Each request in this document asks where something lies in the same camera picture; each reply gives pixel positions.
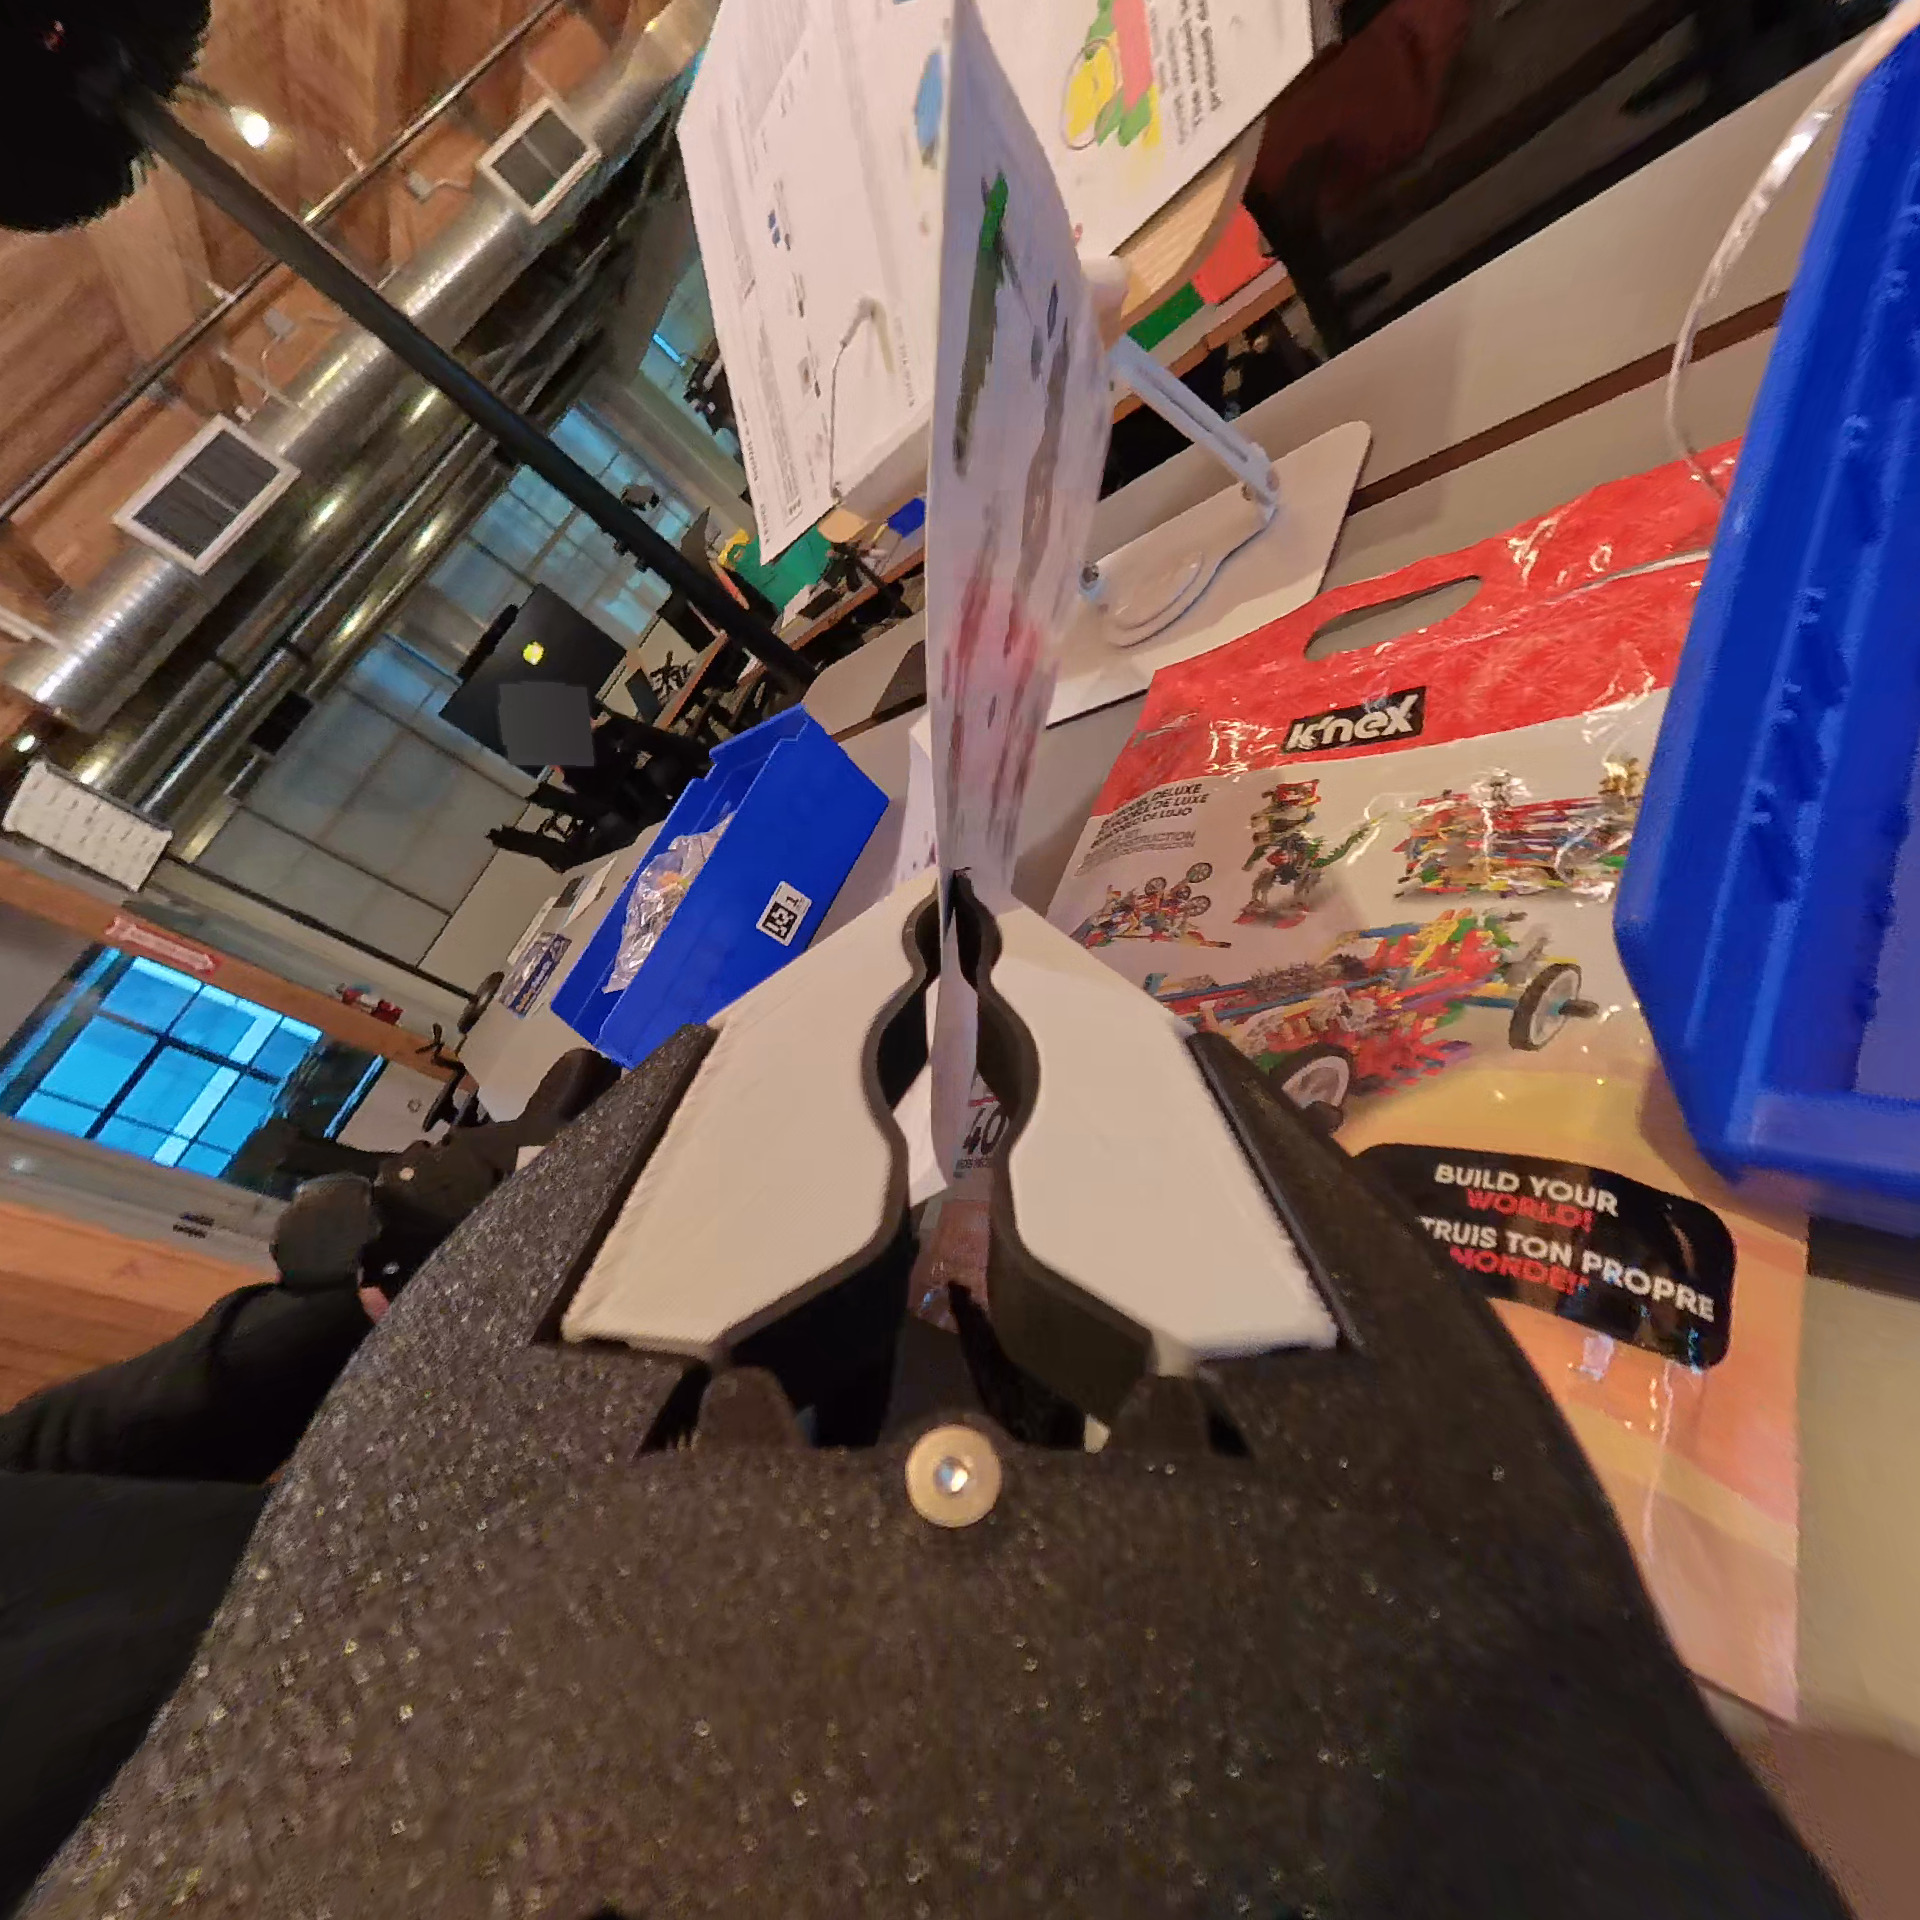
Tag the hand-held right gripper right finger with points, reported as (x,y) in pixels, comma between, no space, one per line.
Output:
(1155,1184)

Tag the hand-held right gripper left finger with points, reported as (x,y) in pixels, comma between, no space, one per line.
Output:
(734,1184)

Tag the toy instruction sheet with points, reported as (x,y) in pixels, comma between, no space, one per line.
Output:
(1005,524)

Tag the person's left forearm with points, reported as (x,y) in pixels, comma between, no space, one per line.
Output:
(182,1395)

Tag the clear bag of toy parts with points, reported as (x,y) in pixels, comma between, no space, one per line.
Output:
(669,902)

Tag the blue-lit paned window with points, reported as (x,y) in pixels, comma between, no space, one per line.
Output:
(150,1051)

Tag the orange toy set bag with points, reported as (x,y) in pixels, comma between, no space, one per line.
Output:
(1424,975)

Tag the blue plastic bin with tag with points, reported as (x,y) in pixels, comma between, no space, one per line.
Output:
(750,840)

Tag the black monitor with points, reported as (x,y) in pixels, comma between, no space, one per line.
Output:
(563,630)

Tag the white document stand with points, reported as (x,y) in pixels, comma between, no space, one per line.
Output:
(1289,510)

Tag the white air vent grille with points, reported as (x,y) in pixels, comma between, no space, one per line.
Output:
(202,494)
(538,164)

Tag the black metal pole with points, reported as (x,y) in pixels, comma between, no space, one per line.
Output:
(450,371)

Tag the printed instruction page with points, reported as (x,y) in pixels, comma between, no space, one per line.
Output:
(810,224)

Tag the black fuzzy object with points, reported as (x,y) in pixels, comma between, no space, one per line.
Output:
(90,105)

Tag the red wall sign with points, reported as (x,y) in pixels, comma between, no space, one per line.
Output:
(158,943)

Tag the silver ventilation duct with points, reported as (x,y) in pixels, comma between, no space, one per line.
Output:
(165,630)

